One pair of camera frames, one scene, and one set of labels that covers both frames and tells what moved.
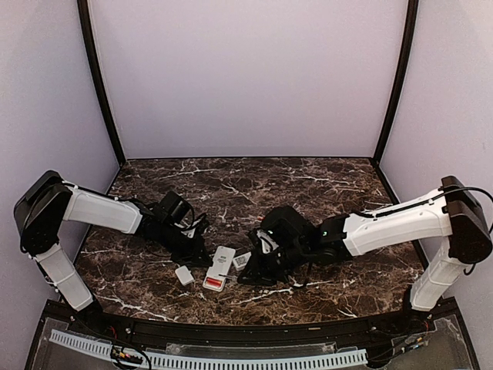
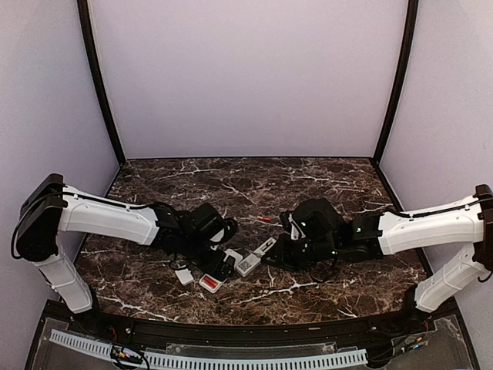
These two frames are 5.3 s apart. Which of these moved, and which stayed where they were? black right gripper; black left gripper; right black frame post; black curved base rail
Moved: black left gripper; black right gripper
Stayed: black curved base rail; right black frame post
